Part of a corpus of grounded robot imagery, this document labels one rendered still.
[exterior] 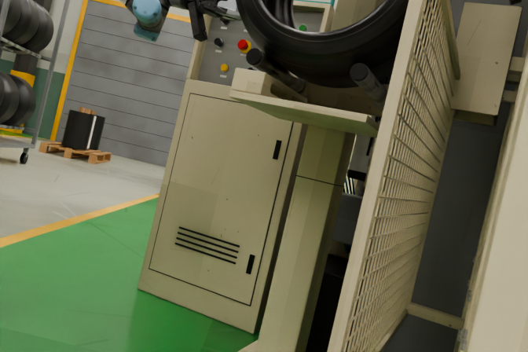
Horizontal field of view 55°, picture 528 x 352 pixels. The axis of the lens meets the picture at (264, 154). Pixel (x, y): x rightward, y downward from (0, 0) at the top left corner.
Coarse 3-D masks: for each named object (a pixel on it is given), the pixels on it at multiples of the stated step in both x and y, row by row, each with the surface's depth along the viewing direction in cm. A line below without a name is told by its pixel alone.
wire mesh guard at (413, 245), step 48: (432, 0) 80; (432, 48) 89; (432, 96) 101; (384, 144) 67; (432, 144) 121; (384, 192) 77; (432, 192) 145; (384, 288) 99; (336, 336) 67; (384, 336) 116
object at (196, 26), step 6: (192, 6) 150; (192, 12) 150; (198, 12) 151; (192, 18) 150; (198, 18) 150; (192, 24) 150; (198, 24) 149; (204, 24) 153; (192, 30) 150; (198, 30) 149; (204, 30) 151; (198, 36) 149; (204, 36) 151
